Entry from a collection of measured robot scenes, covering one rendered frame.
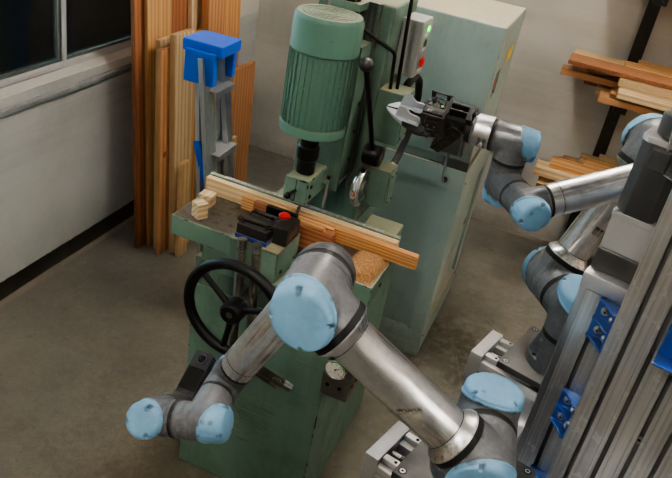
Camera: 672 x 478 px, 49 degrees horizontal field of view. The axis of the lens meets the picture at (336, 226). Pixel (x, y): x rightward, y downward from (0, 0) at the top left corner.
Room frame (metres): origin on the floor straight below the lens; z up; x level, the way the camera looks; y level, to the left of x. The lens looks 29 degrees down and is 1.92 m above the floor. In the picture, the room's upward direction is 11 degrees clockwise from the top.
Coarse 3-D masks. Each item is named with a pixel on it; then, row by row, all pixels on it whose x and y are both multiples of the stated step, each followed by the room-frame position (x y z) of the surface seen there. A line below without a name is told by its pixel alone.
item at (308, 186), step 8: (320, 168) 1.86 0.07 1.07; (288, 176) 1.77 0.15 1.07; (296, 176) 1.78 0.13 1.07; (304, 176) 1.79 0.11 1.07; (312, 176) 1.80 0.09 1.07; (320, 176) 1.83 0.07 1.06; (288, 184) 1.77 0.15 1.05; (296, 184) 1.76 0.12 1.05; (304, 184) 1.76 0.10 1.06; (312, 184) 1.78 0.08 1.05; (320, 184) 1.84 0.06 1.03; (296, 192) 1.76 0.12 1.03; (304, 192) 1.75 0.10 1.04; (312, 192) 1.79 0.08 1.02; (296, 200) 1.76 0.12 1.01; (304, 200) 1.75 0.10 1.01
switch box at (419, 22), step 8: (416, 16) 2.07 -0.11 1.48; (424, 16) 2.09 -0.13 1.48; (416, 24) 2.02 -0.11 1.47; (424, 24) 2.02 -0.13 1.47; (408, 32) 2.03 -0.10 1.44; (416, 32) 2.02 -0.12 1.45; (424, 32) 2.04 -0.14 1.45; (400, 40) 2.03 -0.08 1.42; (408, 40) 2.03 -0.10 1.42; (416, 40) 2.02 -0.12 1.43; (400, 48) 2.03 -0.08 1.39; (408, 48) 2.03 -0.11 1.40; (416, 48) 2.02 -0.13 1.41; (408, 56) 2.02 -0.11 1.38; (416, 56) 2.02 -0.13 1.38; (424, 56) 2.10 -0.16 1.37; (408, 64) 2.02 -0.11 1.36; (416, 64) 2.03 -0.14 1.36; (408, 72) 2.02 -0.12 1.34; (416, 72) 2.05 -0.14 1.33
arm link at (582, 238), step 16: (640, 128) 1.69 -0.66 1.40; (624, 144) 1.72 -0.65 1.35; (640, 144) 1.65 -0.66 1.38; (624, 160) 1.66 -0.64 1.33; (592, 208) 1.65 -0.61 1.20; (608, 208) 1.63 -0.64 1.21; (576, 224) 1.65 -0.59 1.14; (592, 224) 1.63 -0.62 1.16; (560, 240) 1.66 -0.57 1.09; (576, 240) 1.62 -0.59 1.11; (592, 240) 1.62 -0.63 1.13; (528, 256) 1.68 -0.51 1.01; (544, 256) 1.64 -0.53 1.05; (560, 256) 1.61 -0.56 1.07; (576, 256) 1.61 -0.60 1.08; (528, 272) 1.64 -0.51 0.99; (544, 272) 1.60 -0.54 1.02; (560, 272) 1.59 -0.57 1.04; (576, 272) 1.60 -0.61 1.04; (528, 288) 1.64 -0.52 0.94
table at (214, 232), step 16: (208, 208) 1.82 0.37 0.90; (224, 208) 1.83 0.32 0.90; (240, 208) 1.85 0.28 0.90; (176, 224) 1.74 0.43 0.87; (192, 224) 1.72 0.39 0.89; (208, 224) 1.73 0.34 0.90; (224, 224) 1.74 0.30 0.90; (192, 240) 1.72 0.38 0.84; (208, 240) 1.71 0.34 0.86; (224, 240) 1.69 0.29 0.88; (352, 256) 1.70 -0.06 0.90; (224, 272) 1.58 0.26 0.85; (384, 272) 1.66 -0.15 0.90; (368, 288) 1.57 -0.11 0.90; (368, 304) 1.57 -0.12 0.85
